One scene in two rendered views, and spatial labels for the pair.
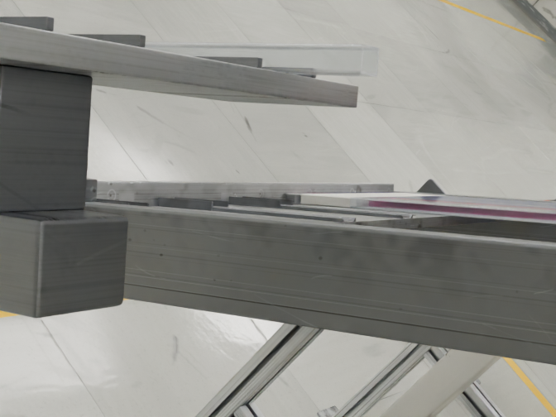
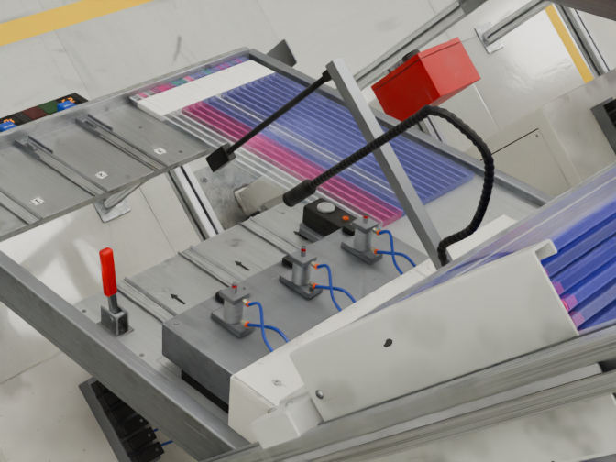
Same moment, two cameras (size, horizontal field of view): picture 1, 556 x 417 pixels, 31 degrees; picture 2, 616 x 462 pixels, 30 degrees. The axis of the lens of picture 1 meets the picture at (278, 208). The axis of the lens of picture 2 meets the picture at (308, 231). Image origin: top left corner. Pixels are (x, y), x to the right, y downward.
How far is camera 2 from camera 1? 1.11 m
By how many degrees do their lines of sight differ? 32
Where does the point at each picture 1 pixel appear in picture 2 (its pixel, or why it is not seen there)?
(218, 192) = (65, 119)
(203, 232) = not seen: outside the picture
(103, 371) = (107, 79)
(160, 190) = (16, 136)
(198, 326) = (204, 22)
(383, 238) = (31, 292)
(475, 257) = (58, 317)
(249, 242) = not seen: outside the picture
